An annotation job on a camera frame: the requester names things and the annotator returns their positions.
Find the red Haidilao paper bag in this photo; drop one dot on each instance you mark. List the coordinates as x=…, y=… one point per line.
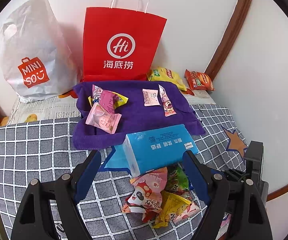
x=119, y=44

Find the pink peach snack packet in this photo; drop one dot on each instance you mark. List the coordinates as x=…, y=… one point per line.
x=102, y=119

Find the grey checked bed cover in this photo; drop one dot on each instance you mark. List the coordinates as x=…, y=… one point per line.
x=44, y=150

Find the blue tissue pack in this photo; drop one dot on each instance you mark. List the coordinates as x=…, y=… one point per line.
x=157, y=148

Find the purple towel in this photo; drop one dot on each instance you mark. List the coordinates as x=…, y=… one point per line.
x=135, y=117

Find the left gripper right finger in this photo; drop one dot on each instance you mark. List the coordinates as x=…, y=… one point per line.
x=249, y=219

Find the panda print snack packet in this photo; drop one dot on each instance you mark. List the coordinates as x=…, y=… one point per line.
x=147, y=198

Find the brown wooden door frame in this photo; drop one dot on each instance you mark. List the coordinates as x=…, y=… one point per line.
x=229, y=37

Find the slim pink candy packet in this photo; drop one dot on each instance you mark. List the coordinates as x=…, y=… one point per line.
x=167, y=105

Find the orange chips bag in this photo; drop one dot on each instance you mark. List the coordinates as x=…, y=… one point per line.
x=198, y=81

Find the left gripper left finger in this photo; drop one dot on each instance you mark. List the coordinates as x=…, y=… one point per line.
x=34, y=218

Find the small pink sachet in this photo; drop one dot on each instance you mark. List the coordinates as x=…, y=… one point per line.
x=150, y=97

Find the white red lychee packet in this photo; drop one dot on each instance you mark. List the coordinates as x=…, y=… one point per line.
x=190, y=211

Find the yellow chips bag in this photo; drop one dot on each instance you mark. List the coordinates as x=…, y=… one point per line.
x=164, y=74

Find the green snack packet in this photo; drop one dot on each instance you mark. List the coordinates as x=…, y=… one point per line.
x=177, y=182

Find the white Miniso plastic bag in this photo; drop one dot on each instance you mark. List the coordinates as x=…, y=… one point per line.
x=35, y=59

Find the pink yellow snack packet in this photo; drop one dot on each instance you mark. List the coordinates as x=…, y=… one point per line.
x=107, y=99

